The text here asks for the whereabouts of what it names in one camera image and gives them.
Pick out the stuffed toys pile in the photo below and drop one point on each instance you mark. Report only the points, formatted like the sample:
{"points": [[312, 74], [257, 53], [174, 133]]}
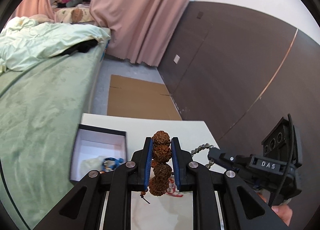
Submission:
{"points": [[57, 4]]}

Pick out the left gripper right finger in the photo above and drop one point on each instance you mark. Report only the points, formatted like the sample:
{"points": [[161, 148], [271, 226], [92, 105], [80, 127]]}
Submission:
{"points": [[180, 160]]}

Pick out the black garment on bed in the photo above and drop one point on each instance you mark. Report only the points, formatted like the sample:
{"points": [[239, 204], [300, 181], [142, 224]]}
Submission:
{"points": [[82, 47]]}

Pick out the light green duvet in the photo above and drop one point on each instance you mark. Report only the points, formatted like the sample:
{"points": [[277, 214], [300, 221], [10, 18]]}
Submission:
{"points": [[26, 42]]}

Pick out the black jewelry box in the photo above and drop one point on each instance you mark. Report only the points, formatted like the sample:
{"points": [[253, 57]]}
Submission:
{"points": [[91, 142]]}

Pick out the white organza pouch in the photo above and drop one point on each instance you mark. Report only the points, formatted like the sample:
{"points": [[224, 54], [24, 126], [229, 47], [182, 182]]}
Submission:
{"points": [[91, 164]]}

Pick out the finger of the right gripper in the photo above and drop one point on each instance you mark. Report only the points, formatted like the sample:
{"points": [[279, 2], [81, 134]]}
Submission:
{"points": [[226, 160]]}

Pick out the flat cardboard sheet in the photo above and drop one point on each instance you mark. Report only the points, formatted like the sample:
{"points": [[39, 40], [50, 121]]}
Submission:
{"points": [[136, 98]]}

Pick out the white wall socket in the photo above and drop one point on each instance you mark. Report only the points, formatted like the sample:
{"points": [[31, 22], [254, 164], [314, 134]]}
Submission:
{"points": [[176, 59]]}

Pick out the floral pillow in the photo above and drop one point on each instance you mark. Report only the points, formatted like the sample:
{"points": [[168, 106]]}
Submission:
{"points": [[73, 15]]}

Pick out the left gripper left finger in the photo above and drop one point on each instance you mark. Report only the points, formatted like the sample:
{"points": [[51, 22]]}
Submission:
{"points": [[142, 158]]}

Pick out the person's right hand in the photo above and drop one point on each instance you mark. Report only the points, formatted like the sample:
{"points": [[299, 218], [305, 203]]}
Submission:
{"points": [[284, 212]]}

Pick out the pink curtain at window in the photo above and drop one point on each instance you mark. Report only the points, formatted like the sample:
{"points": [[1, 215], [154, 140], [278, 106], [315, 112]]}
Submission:
{"points": [[33, 7]]}

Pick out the green bed mattress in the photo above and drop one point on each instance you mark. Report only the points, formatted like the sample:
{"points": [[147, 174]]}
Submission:
{"points": [[41, 109]]}

